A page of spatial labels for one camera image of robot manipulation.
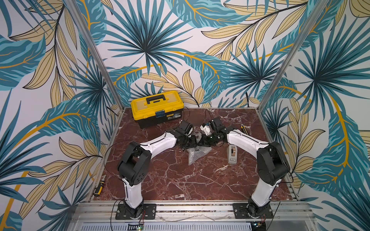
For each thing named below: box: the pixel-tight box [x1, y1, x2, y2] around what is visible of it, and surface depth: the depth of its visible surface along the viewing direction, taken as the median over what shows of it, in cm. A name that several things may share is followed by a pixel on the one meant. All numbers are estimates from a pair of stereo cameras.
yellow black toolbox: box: [131, 90, 185, 129], surface depth 102 cm
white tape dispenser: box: [227, 144, 238, 165], surface depth 92 cm
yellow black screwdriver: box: [93, 174, 107, 197], surface depth 81 cm
